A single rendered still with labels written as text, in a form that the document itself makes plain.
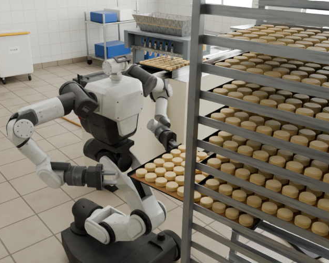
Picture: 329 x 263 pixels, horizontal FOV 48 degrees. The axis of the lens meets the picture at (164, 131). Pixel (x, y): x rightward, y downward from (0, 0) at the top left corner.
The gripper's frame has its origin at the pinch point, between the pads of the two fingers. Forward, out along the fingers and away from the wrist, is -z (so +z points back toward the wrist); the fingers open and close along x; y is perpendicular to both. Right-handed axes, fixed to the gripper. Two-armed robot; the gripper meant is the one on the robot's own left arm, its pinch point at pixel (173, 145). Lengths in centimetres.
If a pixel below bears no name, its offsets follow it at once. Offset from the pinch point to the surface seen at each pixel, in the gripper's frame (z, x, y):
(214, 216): -60, 0, -8
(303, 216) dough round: -81, 10, 12
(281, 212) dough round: -77, 10, 7
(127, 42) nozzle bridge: 168, 22, 23
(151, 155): 116, -67, 27
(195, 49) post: -53, 60, -16
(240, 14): -63, 71, -7
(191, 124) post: -53, 35, -16
